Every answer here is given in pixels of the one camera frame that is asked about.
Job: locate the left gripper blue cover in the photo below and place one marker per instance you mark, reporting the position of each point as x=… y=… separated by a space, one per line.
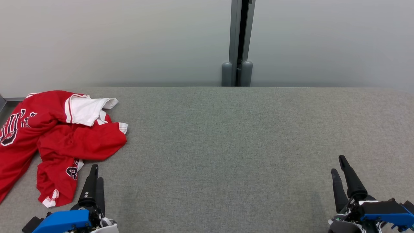
x=64 y=221

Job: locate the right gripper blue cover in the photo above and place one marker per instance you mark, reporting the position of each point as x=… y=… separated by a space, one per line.
x=378 y=216

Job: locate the red shirt with white sleeves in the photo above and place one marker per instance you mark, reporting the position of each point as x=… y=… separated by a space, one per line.
x=35 y=106

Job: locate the grey fabric padded platform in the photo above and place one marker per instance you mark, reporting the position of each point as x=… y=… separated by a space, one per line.
x=226 y=145

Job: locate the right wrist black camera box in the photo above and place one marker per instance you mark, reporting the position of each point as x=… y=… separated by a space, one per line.
x=409 y=207

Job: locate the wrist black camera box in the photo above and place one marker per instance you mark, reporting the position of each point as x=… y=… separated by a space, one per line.
x=409 y=207
x=30 y=225

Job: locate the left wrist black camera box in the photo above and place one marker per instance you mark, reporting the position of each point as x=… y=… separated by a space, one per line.
x=30 y=225

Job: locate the grey metal floor rail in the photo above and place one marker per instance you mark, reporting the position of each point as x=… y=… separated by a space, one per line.
x=13 y=99

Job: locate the grey partition post, two feet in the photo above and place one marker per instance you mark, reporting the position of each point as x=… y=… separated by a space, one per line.
x=233 y=32

